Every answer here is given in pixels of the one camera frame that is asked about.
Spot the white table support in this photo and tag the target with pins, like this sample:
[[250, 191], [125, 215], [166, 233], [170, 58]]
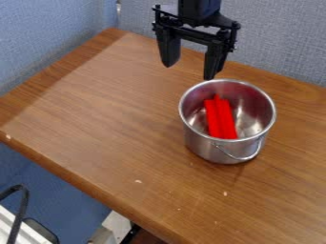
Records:
[[113, 230]]

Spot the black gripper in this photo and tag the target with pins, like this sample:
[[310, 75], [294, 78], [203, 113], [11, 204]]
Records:
[[197, 21]]

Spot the metal pot with handles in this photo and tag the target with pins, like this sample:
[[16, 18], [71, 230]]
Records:
[[254, 114]]

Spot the red block object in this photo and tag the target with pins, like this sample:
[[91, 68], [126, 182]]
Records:
[[219, 121]]

